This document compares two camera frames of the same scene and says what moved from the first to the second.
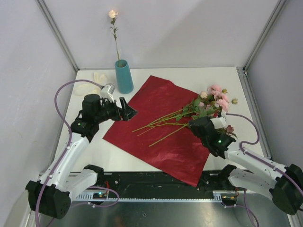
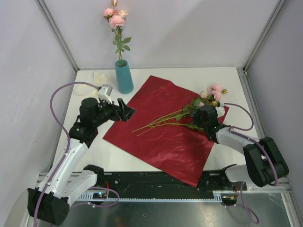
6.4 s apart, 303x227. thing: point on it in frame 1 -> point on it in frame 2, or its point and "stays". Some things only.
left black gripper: (124, 113) stays
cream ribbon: (85, 88) stays
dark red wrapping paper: (160, 133) stays
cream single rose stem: (112, 13) -> (122, 13)
